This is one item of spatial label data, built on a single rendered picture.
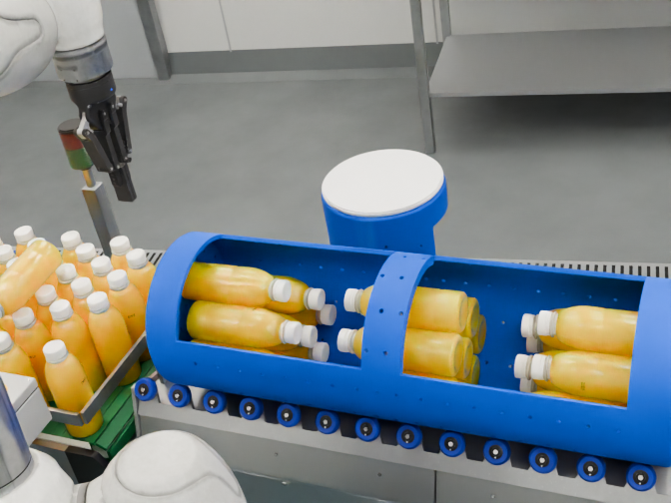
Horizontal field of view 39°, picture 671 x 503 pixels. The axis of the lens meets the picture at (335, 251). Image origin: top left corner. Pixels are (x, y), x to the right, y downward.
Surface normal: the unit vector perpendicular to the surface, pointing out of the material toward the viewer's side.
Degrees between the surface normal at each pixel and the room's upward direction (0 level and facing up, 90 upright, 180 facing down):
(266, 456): 70
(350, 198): 0
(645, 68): 0
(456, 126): 0
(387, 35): 90
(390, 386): 83
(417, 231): 90
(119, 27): 90
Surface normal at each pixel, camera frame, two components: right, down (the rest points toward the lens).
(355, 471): -0.39, 0.27
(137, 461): 0.02, -0.86
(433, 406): -0.36, 0.62
